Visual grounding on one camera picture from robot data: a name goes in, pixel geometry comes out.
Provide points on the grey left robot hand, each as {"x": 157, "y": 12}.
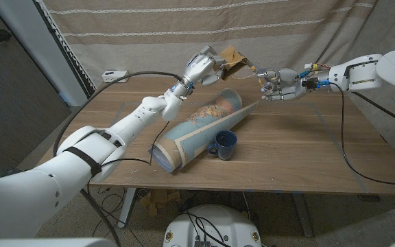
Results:
{"x": 201, "y": 67}

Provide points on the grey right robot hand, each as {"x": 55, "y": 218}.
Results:
{"x": 286, "y": 85}

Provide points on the grey orange scissors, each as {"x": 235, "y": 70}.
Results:
{"x": 269, "y": 73}

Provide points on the brown paper bag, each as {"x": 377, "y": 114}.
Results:
{"x": 231, "y": 58}

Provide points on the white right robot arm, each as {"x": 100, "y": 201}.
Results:
{"x": 372, "y": 73}

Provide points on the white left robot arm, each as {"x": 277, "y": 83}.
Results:
{"x": 81, "y": 158}

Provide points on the rolled world map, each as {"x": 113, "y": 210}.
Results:
{"x": 201, "y": 127}

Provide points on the white right wrist connector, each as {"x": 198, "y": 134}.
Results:
{"x": 308, "y": 65}

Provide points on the dark blue mug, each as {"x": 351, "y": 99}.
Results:
{"x": 225, "y": 145}

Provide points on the white power strip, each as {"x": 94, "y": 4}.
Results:
{"x": 113, "y": 76}

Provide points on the beige striped curtain backdrop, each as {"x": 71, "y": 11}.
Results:
{"x": 115, "y": 37}

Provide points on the white table leg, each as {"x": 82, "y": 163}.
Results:
{"x": 127, "y": 209}
{"x": 302, "y": 216}

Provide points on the black triangle-patterned trim strip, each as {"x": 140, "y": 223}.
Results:
{"x": 67, "y": 51}

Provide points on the cardboard scraps pile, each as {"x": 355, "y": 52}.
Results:
{"x": 159, "y": 200}

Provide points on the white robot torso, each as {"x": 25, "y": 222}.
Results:
{"x": 214, "y": 223}

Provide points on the dark textured door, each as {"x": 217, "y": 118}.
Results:
{"x": 9, "y": 103}

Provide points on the white door frame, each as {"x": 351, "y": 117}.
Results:
{"x": 36, "y": 44}

